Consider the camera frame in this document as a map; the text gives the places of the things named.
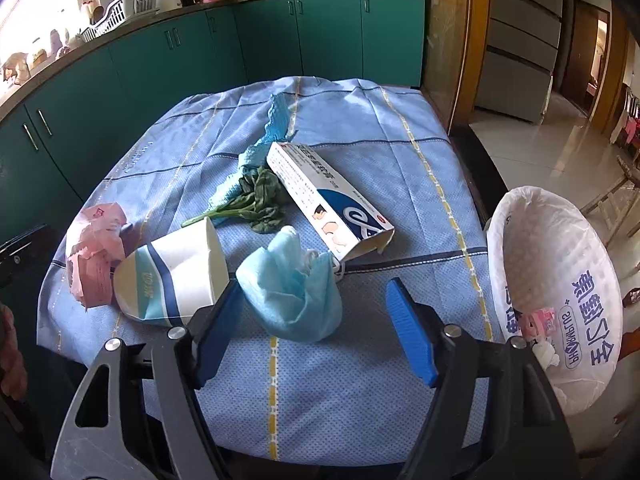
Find white blue-striped paper cup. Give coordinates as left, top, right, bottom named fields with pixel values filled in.
left=114, top=217, right=232, bottom=327

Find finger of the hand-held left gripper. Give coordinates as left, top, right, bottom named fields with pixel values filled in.
left=0, top=224, right=51, bottom=288

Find blue plaid tablecloth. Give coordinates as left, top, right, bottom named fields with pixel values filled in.
left=37, top=76, right=503, bottom=463

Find group of glassware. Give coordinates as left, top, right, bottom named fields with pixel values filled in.
left=0, top=30, right=86, bottom=83

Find teal lace cloth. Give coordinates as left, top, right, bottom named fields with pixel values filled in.
left=206, top=92, right=297, bottom=212

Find person's left forearm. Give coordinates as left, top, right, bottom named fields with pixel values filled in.
left=0, top=302, right=28, bottom=411

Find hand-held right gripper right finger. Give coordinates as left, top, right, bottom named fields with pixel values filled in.
left=385, top=277, right=581, bottom=480

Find grey refrigerator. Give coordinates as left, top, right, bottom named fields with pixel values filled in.
left=472, top=0, right=566, bottom=125

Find kitchen window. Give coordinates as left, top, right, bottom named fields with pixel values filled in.
left=0, top=0, right=101, bottom=56

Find blue face mask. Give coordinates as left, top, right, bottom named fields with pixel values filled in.
left=235, top=225, right=346, bottom=345

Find teal base cabinets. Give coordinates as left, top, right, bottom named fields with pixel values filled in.
left=0, top=0, right=427, bottom=246

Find white and blue carton box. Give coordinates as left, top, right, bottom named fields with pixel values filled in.
left=266, top=142, right=396, bottom=263

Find pink plastic bag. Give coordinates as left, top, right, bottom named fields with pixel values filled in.
left=65, top=202, right=133, bottom=311

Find dark green spinach leaves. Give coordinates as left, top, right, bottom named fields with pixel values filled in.
left=181, top=166, right=292, bottom=235

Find wooden framed glass door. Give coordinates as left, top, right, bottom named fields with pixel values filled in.
left=406, top=0, right=491, bottom=136

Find wooden bench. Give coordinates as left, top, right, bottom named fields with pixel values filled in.
left=580, top=152, right=640, bottom=241

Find white tissue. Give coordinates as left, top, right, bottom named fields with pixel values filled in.
left=532, top=340, right=563, bottom=368

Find white dish rack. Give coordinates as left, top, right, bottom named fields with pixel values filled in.
left=80, top=0, right=162, bottom=43

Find brown interior door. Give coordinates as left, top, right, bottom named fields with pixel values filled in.
left=559, top=0, right=613, bottom=121

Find bin with white plastic liner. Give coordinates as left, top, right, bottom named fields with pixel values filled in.
left=486, top=186, right=623, bottom=417

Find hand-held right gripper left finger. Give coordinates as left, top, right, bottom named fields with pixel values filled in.
left=50, top=280, right=246, bottom=480

